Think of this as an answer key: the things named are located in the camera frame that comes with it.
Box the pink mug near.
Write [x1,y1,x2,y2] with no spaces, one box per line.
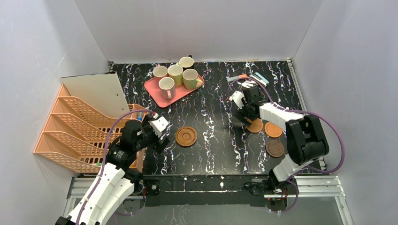
[153,65,168,79]

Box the blue grey glue bottle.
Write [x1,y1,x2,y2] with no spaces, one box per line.
[137,112,144,121]

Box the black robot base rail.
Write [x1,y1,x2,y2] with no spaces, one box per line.
[67,173,346,218]

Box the orange desk organiser box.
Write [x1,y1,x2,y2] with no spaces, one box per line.
[128,104,149,172]

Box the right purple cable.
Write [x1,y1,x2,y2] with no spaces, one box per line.
[227,76,346,213]

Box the pink mug large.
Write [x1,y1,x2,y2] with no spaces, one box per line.
[158,77,176,100]

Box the plain brown coaster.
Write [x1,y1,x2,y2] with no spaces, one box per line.
[245,119,264,133]

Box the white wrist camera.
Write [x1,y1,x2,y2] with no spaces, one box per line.
[228,91,244,109]
[150,116,169,138]

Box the dark brown wooden coaster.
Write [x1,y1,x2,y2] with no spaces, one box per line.
[265,140,285,158]

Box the orange white marker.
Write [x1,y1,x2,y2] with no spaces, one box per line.
[226,74,247,82]

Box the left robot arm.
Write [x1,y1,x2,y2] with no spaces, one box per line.
[56,114,170,225]

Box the black mug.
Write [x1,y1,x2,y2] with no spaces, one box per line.
[178,55,195,70]

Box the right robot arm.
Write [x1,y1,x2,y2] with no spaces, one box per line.
[229,86,329,192]

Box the pink serving tray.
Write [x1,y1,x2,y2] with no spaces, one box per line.
[144,75,204,108]

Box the purple cable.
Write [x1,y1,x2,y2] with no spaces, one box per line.
[227,76,346,213]
[74,108,159,225]

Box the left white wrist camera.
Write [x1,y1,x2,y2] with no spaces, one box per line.
[150,116,169,138]

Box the brown grooved wooden coaster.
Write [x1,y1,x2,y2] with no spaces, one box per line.
[175,126,198,147]

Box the white board sheet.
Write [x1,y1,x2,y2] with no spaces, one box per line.
[61,72,130,118]

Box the light wooden coaster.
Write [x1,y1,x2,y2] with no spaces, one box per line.
[264,122,283,138]

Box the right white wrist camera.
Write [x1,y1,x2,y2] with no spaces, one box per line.
[228,91,244,109]

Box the yellow-green mug centre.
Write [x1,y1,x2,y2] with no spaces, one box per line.
[168,64,184,87]

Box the orange file rack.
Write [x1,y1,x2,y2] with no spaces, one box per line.
[33,86,116,173]

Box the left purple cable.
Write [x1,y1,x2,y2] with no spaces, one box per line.
[74,108,159,225]

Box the green mug far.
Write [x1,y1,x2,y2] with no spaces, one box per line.
[183,69,204,90]

